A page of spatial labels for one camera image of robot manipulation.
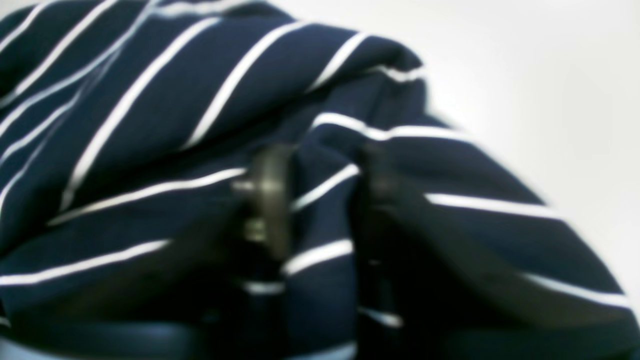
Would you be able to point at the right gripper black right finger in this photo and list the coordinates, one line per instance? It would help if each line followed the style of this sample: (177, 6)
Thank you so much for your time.
(429, 291)

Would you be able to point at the navy white striped t-shirt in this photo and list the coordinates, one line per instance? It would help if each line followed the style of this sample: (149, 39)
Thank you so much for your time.
(124, 121)

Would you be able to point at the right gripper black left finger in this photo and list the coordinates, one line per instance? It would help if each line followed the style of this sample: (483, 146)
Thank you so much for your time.
(179, 302)

